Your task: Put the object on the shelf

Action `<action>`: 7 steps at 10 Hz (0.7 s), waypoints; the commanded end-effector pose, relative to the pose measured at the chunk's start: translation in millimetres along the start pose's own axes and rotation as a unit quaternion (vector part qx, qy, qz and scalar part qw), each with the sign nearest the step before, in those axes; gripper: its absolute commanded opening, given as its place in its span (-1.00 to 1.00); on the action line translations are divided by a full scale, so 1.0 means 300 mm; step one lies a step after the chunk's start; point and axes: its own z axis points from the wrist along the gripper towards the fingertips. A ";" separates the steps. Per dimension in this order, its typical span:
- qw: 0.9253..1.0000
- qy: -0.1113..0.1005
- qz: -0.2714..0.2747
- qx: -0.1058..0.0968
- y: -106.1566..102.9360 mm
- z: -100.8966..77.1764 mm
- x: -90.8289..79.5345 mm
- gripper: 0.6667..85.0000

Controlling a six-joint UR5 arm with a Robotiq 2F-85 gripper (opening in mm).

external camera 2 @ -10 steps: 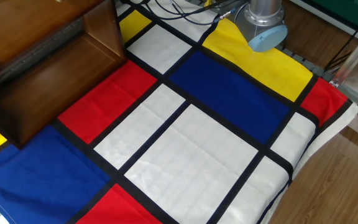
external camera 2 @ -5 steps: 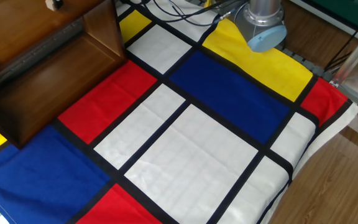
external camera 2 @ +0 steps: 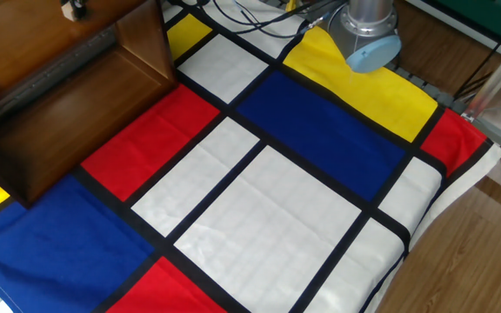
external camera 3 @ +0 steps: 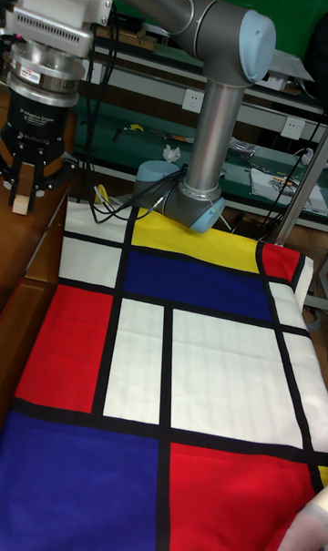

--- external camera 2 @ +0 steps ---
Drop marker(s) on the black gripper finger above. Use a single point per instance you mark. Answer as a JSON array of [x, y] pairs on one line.
[[81, 8]]

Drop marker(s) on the small wooden cube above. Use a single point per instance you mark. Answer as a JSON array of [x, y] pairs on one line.
[[68, 13]]

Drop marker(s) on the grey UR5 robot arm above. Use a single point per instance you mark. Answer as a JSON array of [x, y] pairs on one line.
[[363, 26]]

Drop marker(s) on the brown wooden shelf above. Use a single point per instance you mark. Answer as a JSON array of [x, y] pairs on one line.
[[59, 130]]

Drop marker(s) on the Mondrian pattern tablecloth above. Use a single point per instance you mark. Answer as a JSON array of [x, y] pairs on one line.
[[311, 130]]

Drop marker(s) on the grey slotted table rail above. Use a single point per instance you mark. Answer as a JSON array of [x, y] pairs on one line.
[[439, 96]]

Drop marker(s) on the aluminium frame post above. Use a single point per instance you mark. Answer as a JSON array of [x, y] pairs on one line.
[[496, 76]]

